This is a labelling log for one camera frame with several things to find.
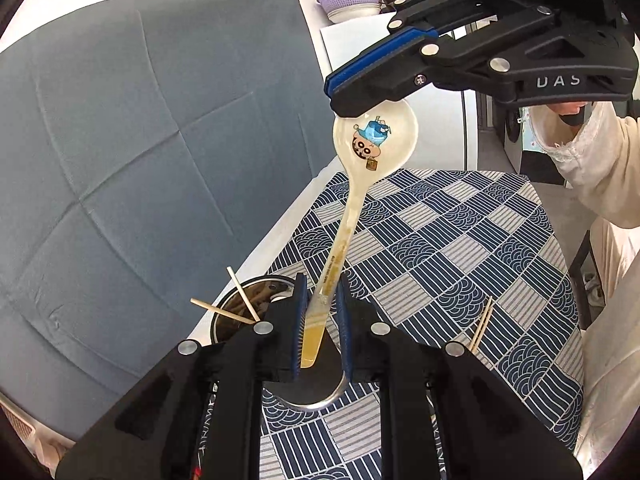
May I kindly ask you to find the purple colander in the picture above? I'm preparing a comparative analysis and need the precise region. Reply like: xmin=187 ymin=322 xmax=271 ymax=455
xmin=317 ymin=0 xmax=382 ymax=24

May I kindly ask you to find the operator hand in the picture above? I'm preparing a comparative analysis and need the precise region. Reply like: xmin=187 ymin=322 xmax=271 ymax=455
xmin=547 ymin=102 xmax=587 ymax=116

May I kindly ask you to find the black utensil holder cup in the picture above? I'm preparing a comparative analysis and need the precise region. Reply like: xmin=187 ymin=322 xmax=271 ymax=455
xmin=210 ymin=273 xmax=348 ymax=415

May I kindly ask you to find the grey-blue backdrop cloth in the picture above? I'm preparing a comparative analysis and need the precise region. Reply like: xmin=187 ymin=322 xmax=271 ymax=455
xmin=1 ymin=0 xmax=334 ymax=439

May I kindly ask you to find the blue white patterned tablecloth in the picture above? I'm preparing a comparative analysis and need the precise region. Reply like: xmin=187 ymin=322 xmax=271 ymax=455
xmin=259 ymin=168 xmax=584 ymax=479

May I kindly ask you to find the cream cartoon ceramic spoon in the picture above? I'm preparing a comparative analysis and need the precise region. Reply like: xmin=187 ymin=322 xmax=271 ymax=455
xmin=300 ymin=100 xmax=419 ymax=368

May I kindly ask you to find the wooden chopstick leaning in cup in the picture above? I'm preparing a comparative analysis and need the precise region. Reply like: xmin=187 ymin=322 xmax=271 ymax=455
xmin=190 ymin=298 xmax=255 ymax=325

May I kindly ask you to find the wooden chopstick upright in cup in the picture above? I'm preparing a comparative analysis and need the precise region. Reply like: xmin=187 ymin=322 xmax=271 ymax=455
xmin=226 ymin=266 xmax=261 ymax=323

